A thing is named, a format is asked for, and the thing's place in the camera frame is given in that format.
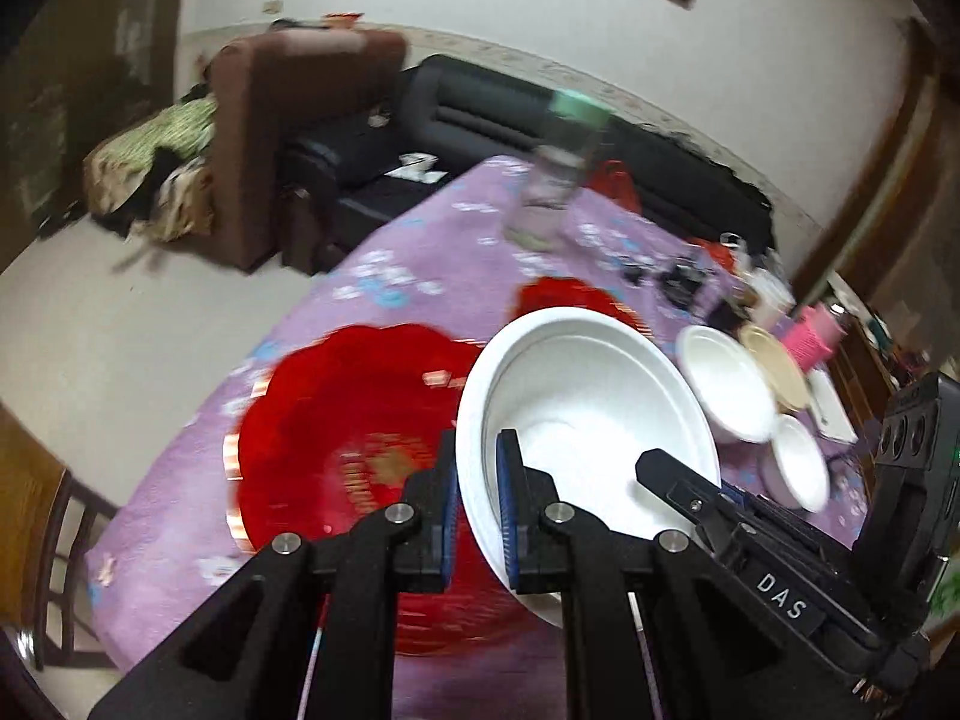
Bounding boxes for red bag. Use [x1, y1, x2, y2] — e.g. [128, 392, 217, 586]
[592, 160, 642, 211]

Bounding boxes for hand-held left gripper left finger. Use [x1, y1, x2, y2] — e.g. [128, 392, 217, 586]
[88, 427, 462, 720]

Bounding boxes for small red plate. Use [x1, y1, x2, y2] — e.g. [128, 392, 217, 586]
[517, 277, 657, 350]

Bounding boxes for large red plate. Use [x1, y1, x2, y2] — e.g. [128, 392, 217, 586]
[223, 322, 571, 657]

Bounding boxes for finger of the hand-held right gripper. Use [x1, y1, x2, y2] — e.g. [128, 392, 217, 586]
[634, 448, 872, 640]
[716, 486, 860, 578]

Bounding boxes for dark wooden cabinet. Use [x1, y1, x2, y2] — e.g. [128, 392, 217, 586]
[0, 0, 196, 241]

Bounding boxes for small white bowl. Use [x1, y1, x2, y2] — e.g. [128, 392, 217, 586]
[761, 415, 831, 515]

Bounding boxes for brown armchair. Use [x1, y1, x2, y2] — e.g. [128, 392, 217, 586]
[206, 30, 410, 275]

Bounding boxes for white papers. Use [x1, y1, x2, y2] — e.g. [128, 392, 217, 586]
[386, 154, 443, 185]

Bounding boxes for medium white bowl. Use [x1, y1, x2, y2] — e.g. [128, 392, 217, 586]
[675, 325, 779, 443]

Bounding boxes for white plastic container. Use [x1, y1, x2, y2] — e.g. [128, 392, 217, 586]
[754, 274, 796, 331]

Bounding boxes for wooden chair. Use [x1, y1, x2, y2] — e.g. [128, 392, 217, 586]
[30, 465, 121, 672]

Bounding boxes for black leather sofa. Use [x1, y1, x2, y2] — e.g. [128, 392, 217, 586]
[285, 52, 777, 275]

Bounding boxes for beige plastic bowl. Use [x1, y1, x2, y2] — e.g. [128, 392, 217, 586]
[737, 324, 812, 415]

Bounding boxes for wooden door frame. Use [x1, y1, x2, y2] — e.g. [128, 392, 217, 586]
[795, 15, 960, 301]

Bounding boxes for pink knitted sleeve bottle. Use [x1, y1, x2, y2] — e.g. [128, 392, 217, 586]
[784, 304, 852, 374]

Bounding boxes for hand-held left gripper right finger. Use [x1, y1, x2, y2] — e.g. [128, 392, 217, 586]
[496, 430, 826, 720]

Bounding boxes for purple floral tablecloth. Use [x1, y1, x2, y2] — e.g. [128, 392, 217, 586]
[86, 154, 878, 720]

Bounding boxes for white notebook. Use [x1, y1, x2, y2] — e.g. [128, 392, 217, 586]
[806, 367, 860, 442]

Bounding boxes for green patterned blanket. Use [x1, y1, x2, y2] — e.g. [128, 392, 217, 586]
[82, 97, 218, 241]

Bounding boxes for wooden sideboard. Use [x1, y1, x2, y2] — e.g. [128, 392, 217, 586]
[825, 270, 960, 436]

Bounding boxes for large white bowl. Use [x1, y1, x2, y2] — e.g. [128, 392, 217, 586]
[455, 306, 722, 629]

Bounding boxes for clear plastic bottle green cap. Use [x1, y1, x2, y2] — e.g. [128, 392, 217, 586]
[501, 86, 614, 250]

